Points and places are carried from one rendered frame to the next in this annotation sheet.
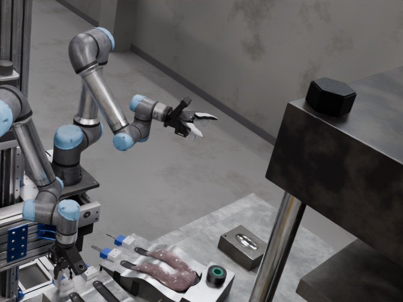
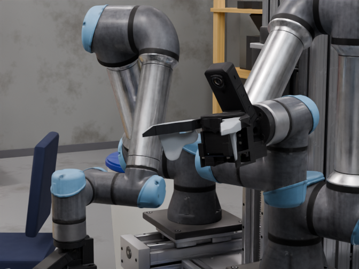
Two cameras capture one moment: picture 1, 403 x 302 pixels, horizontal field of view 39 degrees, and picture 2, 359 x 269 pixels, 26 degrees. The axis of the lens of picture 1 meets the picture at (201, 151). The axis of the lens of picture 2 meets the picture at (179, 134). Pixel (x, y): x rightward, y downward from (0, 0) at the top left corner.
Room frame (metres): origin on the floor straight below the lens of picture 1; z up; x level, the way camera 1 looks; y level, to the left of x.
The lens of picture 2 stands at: (2.45, -1.04, 1.65)
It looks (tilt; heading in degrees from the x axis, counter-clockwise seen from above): 10 degrees down; 113
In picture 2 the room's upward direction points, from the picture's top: straight up
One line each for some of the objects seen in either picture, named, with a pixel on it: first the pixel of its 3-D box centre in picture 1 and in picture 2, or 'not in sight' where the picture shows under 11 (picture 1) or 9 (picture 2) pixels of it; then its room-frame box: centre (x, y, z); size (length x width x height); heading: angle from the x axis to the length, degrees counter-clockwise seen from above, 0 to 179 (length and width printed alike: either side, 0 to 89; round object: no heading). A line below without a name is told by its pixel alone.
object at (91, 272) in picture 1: (81, 268); not in sight; (1.66, 0.35, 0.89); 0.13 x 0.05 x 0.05; 52
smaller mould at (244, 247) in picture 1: (244, 247); not in sight; (2.10, -0.30, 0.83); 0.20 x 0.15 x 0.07; 52
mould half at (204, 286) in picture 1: (167, 273); not in sight; (1.79, 0.03, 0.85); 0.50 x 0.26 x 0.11; 70
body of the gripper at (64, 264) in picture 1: (63, 250); (73, 263); (1.57, 0.41, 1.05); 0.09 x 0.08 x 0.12; 52
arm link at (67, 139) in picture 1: (68, 143); (298, 202); (2.05, 0.56, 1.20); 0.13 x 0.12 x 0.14; 164
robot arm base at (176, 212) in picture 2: not in sight; (194, 199); (1.67, 0.89, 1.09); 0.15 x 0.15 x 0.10
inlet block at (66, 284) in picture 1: (58, 279); not in sight; (1.58, 0.42, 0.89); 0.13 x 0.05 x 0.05; 53
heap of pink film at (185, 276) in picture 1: (167, 266); not in sight; (1.78, 0.03, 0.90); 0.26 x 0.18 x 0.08; 70
